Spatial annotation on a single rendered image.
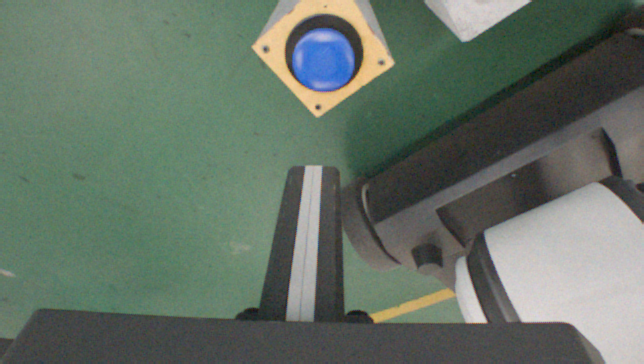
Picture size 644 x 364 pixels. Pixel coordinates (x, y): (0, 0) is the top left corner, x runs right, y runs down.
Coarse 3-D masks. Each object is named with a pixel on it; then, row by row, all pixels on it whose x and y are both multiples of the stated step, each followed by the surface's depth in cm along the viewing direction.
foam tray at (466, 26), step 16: (432, 0) 36; (448, 0) 30; (464, 0) 30; (480, 0) 31; (496, 0) 30; (512, 0) 30; (528, 0) 30; (448, 16) 32; (464, 16) 31; (480, 16) 31; (496, 16) 31; (464, 32) 32; (480, 32) 32
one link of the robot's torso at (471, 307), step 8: (464, 256) 32; (456, 264) 31; (464, 264) 30; (456, 272) 30; (464, 272) 29; (456, 280) 32; (464, 280) 28; (472, 280) 29; (456, 288) 30; (464, 288) 28; (472, 288) 27; (464, 296) 28; (472, 296) 27; (464, 304) 27; (472, 304) 27; (480, 304) 27; (464, 312) 28; (472, 312) 27; (480, 312) 26; (472, 320) 26; (480, 320) 26; (488, 320) 26
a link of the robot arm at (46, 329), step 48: (48, 336) 5; (96, 336) 5; (144, 336) 5; (192, 336) 5; (240, 336) 5; (288, 336) 5; (336, 336) 5; (384, 336) 5; (432, 336) 5; (480, 336) 5; (528, 336) 5; (576, 336) 5
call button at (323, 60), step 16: (320, 32) 19; (336, 32) 19; (304, 48) 19; (320, 48) 19; (336, 48) 19; (352, 48) 20; (304, 64) 20; (320, 64) 20; (336, 64) 20; (352, 64) 20; (304, 80) 21; (320, 80) 20; (336, 80) 20
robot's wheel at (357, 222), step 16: (352, 192) 59; (368, 192) 67; (352, 208) 57; (368, 208) 63; (352, 224) 57; (368, 224) 56; (352, 240) 57; (368, 240) 56; (368, 256) 57; (384, 256) 56
